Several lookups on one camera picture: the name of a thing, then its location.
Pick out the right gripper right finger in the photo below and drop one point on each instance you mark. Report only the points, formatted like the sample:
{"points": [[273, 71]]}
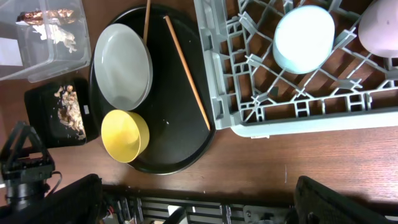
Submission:
{"points": [[316, 203]]}

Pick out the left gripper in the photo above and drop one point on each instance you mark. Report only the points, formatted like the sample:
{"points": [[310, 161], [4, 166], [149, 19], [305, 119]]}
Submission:
{"points": [[16, 166]]}

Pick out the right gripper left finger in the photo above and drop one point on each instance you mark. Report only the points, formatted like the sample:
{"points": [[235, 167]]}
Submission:
{"points": [[79, 202]]}

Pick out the food scraps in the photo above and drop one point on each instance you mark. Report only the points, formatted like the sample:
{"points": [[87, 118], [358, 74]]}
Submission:
{"points": [[69, 113]]}

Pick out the yellow bowl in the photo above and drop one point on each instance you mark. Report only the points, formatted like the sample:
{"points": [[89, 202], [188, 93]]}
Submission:
{"points": [[125, 135]]}

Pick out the white tissue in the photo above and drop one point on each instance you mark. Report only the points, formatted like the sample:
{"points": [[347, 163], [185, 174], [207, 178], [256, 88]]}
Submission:
{"points": [[56, 35]]}

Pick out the grey plate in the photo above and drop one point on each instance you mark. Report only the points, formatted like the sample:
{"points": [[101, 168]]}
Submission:
{"points": [[123, 67]]}

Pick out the blue cup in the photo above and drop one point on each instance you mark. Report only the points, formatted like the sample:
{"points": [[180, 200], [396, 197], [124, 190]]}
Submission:
{"points": [[303, 39]]}

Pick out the wooden chopstick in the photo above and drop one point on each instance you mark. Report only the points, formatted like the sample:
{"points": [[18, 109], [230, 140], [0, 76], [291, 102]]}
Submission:
{"points": [[187, 71], [146, 22]]}

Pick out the pink cup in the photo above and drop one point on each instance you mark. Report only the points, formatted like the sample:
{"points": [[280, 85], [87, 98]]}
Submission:
{"points": [[378, 28]]}

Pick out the gold foil wrapper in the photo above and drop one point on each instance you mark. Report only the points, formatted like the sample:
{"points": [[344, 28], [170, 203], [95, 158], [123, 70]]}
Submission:
{"points": [[54, 16]]}

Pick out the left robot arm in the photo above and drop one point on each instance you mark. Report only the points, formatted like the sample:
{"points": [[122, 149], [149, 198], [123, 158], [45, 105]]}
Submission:
{"points": [[21, 196]]}

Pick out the grey dishwasher rack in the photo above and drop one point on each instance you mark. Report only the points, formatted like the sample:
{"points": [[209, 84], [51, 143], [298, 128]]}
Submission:
{"points": [[255, 98]]}

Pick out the black rectangular tray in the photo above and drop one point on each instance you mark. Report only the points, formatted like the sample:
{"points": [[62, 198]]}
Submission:
{"points": [[42, 108]]}

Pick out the clear plastic bin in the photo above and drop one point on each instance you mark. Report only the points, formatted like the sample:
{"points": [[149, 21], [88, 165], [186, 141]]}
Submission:
{"points": [[25, 56]]}

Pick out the round black tray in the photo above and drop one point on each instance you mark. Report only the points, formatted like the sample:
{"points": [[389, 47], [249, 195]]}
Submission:
{"points": [[179, 136]]}

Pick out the black metal frame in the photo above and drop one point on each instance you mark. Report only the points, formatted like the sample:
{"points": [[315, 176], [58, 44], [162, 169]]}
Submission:
{"points": [[134, 206]]}

